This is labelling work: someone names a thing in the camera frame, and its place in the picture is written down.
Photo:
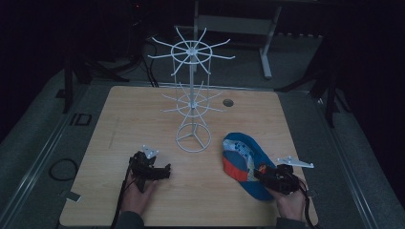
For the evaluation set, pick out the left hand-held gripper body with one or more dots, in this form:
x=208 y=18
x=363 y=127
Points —
x=143 y=167

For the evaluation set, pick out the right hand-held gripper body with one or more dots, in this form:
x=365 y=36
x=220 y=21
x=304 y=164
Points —
x=283 y=179

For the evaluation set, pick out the blue and orange cap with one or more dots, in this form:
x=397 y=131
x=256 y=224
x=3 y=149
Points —
x=243 y=159

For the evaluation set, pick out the person's left hand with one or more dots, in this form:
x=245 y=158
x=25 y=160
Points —
x=135 y=198

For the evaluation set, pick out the grey tape piece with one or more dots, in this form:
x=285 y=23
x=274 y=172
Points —
x=71 y=196

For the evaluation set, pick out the round table grommet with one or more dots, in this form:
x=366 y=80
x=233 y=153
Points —
x=228 y=102

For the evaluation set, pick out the black stand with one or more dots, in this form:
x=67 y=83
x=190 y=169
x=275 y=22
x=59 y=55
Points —
x=331 y=95
x=67 y=89

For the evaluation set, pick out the black floor bracket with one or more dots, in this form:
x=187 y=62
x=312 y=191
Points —
x=76 y=119

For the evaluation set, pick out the white metal desk frame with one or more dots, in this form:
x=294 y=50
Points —
x=266 y=47

